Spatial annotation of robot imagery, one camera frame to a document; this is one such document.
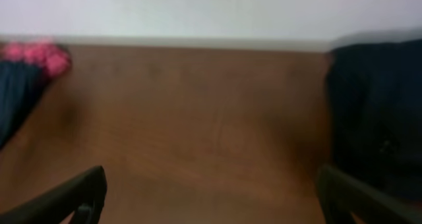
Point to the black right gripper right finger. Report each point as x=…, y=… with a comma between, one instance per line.
x=342, y=197

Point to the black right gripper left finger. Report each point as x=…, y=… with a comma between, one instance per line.
x=81, y=197

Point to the navy blue shorts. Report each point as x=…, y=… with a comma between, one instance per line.
x=21, y=87

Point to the folded navy garment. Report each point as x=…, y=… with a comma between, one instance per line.
x=374, y=96

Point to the red t-shirt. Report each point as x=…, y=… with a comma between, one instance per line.
x=53, y=59

